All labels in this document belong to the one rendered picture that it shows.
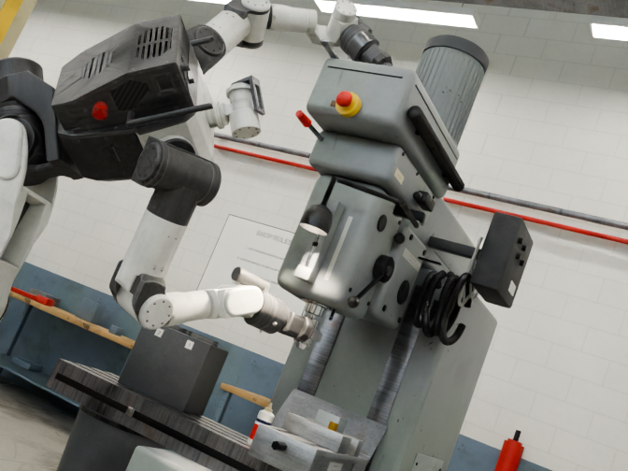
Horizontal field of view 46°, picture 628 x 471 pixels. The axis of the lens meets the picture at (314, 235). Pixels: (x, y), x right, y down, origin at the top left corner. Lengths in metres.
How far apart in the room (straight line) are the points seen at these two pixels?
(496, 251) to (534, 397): 4.03
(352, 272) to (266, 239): 5.32
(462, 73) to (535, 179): 4.29
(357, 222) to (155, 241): 0.55
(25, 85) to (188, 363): 0.80
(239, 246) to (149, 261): 5.73
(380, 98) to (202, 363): 0.83
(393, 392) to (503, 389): 3.90
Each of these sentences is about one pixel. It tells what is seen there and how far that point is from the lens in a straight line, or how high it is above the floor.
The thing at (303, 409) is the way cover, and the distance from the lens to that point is 2.24.
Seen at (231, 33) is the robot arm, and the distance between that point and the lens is 1.97.
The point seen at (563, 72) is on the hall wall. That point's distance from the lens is 6.93.
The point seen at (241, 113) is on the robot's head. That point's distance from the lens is 1.66.
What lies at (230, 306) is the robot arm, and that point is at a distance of 1.66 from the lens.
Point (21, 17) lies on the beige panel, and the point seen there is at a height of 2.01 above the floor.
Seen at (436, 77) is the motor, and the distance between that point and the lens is 2.24.
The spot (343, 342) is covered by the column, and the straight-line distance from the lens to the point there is 2.25.
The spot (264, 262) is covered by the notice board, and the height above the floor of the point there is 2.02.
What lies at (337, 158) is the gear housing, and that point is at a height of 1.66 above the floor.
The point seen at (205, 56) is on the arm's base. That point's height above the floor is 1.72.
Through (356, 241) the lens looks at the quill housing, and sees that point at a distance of 1.81.
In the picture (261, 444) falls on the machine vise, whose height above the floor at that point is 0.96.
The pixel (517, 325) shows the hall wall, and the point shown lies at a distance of 6.11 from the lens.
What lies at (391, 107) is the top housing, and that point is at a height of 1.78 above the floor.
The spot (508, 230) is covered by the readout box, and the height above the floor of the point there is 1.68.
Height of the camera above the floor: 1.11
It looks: 11 degrees up
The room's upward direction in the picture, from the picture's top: 22 degrees clockwise
